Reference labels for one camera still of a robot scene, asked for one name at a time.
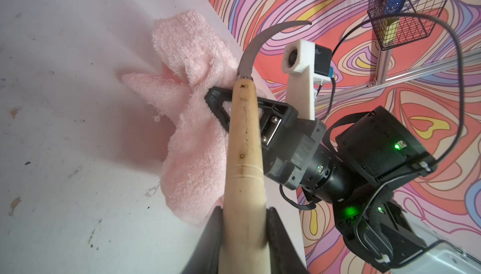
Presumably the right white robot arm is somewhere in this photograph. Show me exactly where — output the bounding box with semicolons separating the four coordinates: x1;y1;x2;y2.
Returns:
258;94;437;272

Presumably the wooden handled sickle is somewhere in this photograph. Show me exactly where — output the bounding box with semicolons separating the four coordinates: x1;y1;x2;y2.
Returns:
218;21;309;273

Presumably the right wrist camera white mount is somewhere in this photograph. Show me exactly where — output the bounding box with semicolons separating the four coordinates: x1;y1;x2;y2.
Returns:
281;39;333;120

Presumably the yellow item in basket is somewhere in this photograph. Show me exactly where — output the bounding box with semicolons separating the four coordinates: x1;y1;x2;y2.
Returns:
382;17;399;47

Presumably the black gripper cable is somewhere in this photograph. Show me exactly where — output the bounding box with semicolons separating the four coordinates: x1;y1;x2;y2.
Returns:
315;12;467;263

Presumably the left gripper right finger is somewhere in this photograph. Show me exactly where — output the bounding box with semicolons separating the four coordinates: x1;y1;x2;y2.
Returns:
266;207;308;274

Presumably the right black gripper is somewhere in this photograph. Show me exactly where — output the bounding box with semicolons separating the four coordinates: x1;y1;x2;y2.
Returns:
204;87;351;203

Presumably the black wire basket back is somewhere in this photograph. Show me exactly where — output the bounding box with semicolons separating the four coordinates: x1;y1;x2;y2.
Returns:
368;0;448;51

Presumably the pink rag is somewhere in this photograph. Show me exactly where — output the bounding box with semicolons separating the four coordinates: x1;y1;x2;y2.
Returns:
122;10;239;225

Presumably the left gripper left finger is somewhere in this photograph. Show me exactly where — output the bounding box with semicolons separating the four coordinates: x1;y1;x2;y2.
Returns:
181;206;224;274

